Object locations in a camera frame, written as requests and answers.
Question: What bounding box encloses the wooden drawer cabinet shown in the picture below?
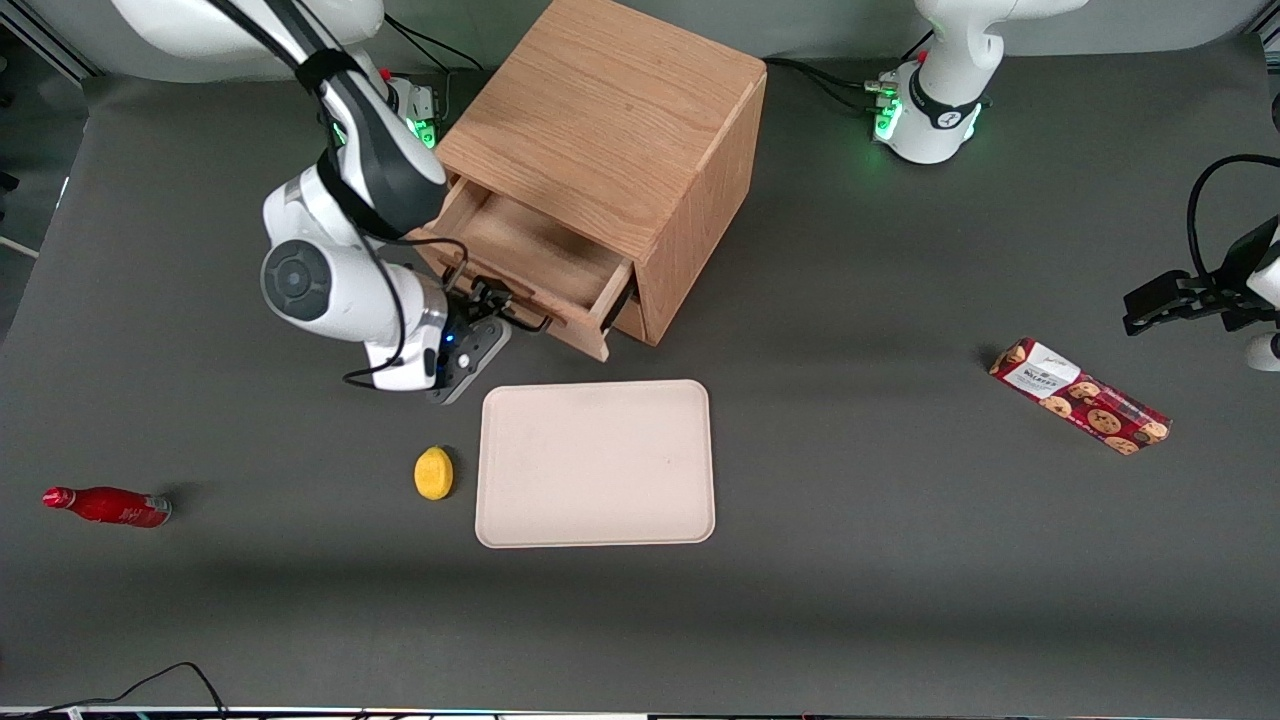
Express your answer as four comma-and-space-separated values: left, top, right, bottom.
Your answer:
430, 0, 769, 347

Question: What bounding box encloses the red bottle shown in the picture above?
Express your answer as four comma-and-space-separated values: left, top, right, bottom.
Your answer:
42, 486, 173, 529

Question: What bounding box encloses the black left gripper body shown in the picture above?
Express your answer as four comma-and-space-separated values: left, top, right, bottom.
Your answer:
1212, 215, 1280, 333

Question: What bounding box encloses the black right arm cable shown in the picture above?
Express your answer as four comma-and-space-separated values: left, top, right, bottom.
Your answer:
205, 0, 471, 391

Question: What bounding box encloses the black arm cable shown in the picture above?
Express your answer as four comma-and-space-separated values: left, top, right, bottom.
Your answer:
1187, 154, 1280, 291
205, 0, 471, 391

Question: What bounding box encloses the black left base cable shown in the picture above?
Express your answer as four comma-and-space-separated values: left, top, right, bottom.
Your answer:
764, 30, 936, 113

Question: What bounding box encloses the black cable at table edge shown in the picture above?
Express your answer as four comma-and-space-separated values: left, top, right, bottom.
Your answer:
0, 661, 229, 720

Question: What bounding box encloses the beige plastic tray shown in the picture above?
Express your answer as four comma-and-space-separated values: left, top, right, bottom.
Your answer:
475, 379, 717, 550

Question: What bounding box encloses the aluminium frame rail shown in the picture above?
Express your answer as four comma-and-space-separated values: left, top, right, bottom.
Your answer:
0, 0, 106, 83

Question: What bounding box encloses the red cookie box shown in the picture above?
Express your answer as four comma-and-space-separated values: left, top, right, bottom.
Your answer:
989, 338, 1173, 457

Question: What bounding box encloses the yellow lemon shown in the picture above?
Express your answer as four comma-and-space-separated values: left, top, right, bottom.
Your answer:
414, 446, 455, 501

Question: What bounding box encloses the black base cable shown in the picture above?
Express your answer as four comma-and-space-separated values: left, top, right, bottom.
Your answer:
764, 30, 936, 113
382, 16, 487, 96

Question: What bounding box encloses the black right base cable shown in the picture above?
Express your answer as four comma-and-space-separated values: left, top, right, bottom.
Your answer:
382, 16, 487, 96

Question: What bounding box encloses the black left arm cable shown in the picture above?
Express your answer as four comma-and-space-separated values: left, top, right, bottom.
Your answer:
1187, 154, 1280, 291

